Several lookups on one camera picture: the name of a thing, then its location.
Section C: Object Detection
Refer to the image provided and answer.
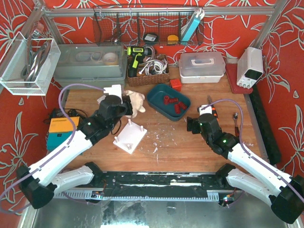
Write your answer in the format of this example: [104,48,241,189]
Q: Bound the beige work glove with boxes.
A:
[124,90,146,118]

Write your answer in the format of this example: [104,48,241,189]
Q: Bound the red spring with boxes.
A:
[163,95,170,105]
[178,102,188,110]
[169,98,179,104]
[174,104,181,115]

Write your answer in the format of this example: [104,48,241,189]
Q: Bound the white peg base plate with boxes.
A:
[113,118,148,154]

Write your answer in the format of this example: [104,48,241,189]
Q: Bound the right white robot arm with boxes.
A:
[187,114,304,224]

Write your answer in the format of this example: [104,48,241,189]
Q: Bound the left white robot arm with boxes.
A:
[17,95,133,209]

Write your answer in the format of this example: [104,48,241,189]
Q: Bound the teal plastic tray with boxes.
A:
[147,84,191,122]

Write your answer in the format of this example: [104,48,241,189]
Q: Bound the woven wicker basket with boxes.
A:
[126,66,170,87]

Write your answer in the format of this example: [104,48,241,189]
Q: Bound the red cube block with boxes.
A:
[170,79,182,92]

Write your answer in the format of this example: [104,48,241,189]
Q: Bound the grey plastic storage box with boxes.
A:
[53,44,127,88]

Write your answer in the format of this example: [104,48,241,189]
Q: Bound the black round tape case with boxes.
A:
[143,33,159,46]

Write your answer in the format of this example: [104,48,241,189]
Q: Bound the red mat under supply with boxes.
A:
[226,64,253,94]

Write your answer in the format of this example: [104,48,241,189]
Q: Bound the orange electronic box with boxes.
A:
[49,117,73,133]

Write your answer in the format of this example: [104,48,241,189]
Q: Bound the teal electronic box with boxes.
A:
[47,131,72,152]

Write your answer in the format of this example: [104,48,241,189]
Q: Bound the white power supply unit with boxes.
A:
[237,47,263,89]

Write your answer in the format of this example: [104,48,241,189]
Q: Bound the teal white book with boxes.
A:
[180,8,205,45]

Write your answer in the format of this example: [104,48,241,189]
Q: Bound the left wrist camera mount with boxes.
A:
[104,84,123,100]

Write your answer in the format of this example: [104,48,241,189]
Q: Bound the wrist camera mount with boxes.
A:
[198,105,212,115]
[104,84,123,100]

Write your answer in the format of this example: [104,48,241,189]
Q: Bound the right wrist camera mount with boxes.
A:
[198,105,212,115]

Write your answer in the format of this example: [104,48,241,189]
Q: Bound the orange handled screwdriver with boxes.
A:
[207,95,218,119]

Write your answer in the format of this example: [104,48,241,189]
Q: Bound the red handled ratchet wrench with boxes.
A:
[233,113,239,137]

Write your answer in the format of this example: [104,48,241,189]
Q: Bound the coiled white cables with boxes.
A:
[139,59,169,76]

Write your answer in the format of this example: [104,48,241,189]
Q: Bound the green black cordless drill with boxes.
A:
[127,46,152,77]

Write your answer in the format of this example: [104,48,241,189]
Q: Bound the white plastic handled case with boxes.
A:
[179,52,226,84]

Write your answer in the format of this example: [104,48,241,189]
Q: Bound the black wire hanging basket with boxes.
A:
[92,5,205,47]

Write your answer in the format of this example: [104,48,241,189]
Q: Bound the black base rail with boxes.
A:
[74,171,245,202]

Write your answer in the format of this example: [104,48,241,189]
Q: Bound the clear acrylic wall bin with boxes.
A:
[0,32,61,96]

